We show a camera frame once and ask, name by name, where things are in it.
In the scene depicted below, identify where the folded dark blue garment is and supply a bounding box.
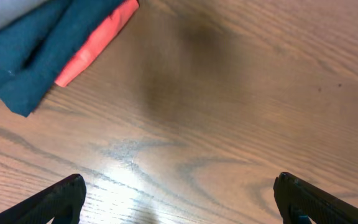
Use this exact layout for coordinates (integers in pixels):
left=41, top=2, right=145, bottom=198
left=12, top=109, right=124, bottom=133
left=0, top=0, right=122, bottom=117

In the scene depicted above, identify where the folded red garment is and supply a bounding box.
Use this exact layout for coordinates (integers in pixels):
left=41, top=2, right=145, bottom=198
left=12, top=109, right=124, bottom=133
left=55, top=0, right=139, bottom=87

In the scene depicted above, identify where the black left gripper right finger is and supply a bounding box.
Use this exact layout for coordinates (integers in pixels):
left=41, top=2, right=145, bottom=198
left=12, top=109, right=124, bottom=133
left=273, top=172, right=358, bottom=224

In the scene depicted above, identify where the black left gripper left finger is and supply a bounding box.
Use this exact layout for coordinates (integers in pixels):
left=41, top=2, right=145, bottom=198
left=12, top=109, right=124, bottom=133
left=0, top=174, right=86, bottom=224

